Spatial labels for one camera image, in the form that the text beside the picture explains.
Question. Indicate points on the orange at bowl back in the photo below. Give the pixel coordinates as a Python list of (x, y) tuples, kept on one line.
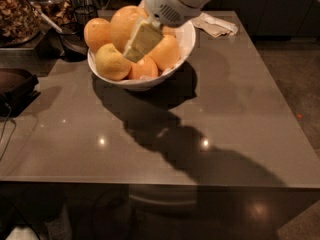
[(168, 31)]

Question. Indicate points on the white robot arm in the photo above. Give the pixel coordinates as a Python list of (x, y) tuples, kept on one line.
[(147, 33)]

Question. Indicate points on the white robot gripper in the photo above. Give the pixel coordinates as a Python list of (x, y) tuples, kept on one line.
[(163, 2)]

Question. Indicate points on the black device at left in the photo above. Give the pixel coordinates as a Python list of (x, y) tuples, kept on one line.
[(17, 91)]

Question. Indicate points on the orange at bowl left rim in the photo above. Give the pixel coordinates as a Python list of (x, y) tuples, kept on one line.
[(97, 33)]

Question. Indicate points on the white ceramic bowl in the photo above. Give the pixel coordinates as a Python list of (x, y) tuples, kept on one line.
[(185, 36)]

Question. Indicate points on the large orange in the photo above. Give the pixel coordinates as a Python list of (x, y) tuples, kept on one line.
[(122, 23)]

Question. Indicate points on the large glass jar of nuts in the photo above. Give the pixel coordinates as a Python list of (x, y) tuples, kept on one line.
[(18, 22)]

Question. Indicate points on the black wire mesh cup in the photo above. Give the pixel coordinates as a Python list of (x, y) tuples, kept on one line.
[(83, 14)]

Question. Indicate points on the crumpled paper napkin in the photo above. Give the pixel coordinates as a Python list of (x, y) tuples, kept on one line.
[(214, 26)]

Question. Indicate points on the orange at bowl right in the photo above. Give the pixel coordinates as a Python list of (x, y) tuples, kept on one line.
[(167, 53)]

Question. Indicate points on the small front centre orange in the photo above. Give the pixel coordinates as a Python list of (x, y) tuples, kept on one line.
[(146, 68)]

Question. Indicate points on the yellowish front left orange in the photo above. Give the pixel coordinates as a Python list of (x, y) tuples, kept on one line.
[(110, 63)]

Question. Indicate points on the white scoop handle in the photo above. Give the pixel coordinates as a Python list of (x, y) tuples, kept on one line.
[(49, 21)]

